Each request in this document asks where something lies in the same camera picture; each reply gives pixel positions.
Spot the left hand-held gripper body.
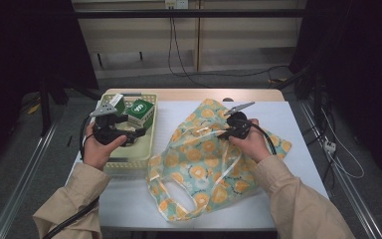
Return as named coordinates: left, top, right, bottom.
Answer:
left=89, top=103, right=137, bottom=147

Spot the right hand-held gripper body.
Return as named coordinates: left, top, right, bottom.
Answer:
left=223, top=101, right=257, bottom=140

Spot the pale yellow plastic basket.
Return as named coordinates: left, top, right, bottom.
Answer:
left=94, top=93, right=159, bottom=177

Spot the green cube box white logo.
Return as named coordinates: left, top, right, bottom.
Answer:
left=123, top=99, right=156, bottom=131

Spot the orange slice print bag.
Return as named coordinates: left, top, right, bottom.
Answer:
left=146, top=98, right=293, bottom=223

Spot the person's left hand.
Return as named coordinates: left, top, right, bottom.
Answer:
left=83, top=122, right=128, bottom=172

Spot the person's right hand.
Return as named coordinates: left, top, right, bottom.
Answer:
left=228, top=118, right=274, bottom=164

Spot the white table mat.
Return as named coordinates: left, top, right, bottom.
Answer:
left=64, top=100, right=330, bottom=233

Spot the black metal stand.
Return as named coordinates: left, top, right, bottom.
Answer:
left=38, top=73, right=70, bottom=137

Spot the white power strip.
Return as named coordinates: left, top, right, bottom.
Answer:
left=323, top=139, right=338, bottom=154

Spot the black horizontal metal bar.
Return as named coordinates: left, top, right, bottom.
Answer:
left=74, top=9, right=308, bottom=20

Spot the black curtain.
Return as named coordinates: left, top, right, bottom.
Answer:
left=288, top=0, right=382, bottom=191
left=0, top=0, right=99, bottom=177

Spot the left hand-held gripper black cable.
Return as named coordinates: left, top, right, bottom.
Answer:
left=41, top=113, right=101, bottom=239

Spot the hand-held gripper black cable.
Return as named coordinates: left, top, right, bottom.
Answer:
left=41, top=113, right=101, bottom=239
left=249, top=121, right=278, bottom=156

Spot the right hand-held gripper black cable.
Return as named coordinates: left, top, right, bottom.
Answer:
left=249, top=121, right=278, bottom=156

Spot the black hanging wall cable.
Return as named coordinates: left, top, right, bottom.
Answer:
left=167, top=5, right=291, bottom=90

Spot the aluminium floor rail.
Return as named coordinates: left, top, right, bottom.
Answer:
left=297, top=101, right=382, bottom=239
left=0, top=121, right=60, bottom=239

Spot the thin white cable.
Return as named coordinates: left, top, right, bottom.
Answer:
left=320, top=107, right=366, bottom=180

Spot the white wall socket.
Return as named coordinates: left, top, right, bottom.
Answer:
left=164, top=0, right=190, bottom=10

